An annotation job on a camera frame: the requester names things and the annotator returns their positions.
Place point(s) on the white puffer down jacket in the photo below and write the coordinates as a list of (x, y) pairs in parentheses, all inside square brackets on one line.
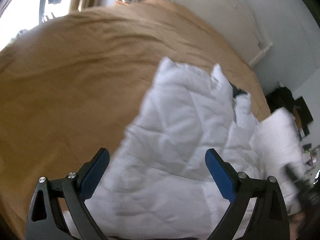
[(157, 184)]

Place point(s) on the black cluttered shelf unit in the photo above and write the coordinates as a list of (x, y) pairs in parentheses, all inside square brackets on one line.
[(281, 97)]

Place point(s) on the tan brown bed cover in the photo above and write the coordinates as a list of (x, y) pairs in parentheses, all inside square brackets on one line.
[(71, 85)]

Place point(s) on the white desk with clutter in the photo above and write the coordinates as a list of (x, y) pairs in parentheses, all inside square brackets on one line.
[(311, 161)]

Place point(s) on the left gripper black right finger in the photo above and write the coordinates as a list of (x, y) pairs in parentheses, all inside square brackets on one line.
[(268, 219)]

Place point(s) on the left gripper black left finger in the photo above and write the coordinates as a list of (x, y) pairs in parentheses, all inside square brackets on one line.
[(45, 218)]

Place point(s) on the white wooden headboard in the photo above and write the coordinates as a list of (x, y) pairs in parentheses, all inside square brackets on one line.
[(235, 21)]

